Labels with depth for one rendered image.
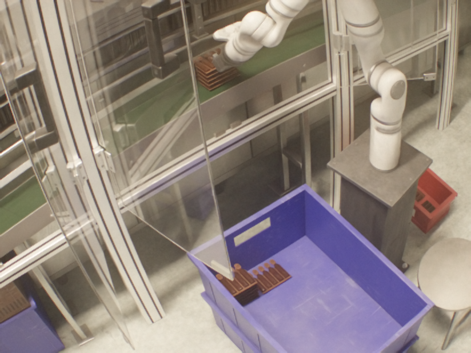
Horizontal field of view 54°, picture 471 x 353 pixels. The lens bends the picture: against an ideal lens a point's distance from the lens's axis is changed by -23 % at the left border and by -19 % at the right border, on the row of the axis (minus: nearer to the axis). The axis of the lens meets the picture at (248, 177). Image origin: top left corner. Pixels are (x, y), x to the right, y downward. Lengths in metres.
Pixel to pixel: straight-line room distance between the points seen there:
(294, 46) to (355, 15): 0.61
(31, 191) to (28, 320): 0.48
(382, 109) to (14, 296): 1.23
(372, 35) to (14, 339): 1.49
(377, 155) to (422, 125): 1.12
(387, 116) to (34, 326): 1.31
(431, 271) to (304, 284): 0.43
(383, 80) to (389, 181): 0.32
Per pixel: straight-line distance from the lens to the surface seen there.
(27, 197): 1.54
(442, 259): 1.74
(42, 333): 1.86
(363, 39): 1.23
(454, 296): 1.66
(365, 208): 1.59
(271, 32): 1.25
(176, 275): 2.03
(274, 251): 1.74
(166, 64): 0.85
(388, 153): 1.48
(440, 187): 2.16
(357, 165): 1.54
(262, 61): 1.69
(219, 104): 1.58
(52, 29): 1.14
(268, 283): 1.67
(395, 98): 1.36
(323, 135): 2.47
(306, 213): 1.71
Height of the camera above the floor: 1.62
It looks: 45 degrees down
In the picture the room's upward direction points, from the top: 7 degrees counter-clockwise
